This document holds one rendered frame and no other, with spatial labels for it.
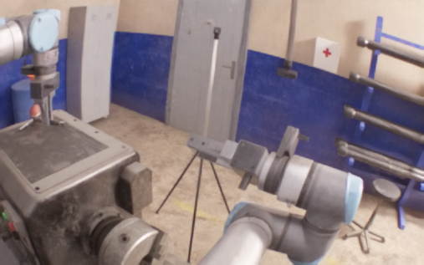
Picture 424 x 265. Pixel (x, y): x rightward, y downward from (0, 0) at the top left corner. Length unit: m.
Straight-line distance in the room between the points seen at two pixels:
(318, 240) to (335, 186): 0.12
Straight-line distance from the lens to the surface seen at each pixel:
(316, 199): 0.50
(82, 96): 4.29
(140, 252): 0.84
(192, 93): 4.16
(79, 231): 0.93
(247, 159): 0.50
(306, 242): 0.57
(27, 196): 0.82
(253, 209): 0.57
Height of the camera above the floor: 1.79
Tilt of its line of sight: 23 degrees down
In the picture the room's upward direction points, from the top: 7 degrees clockwise
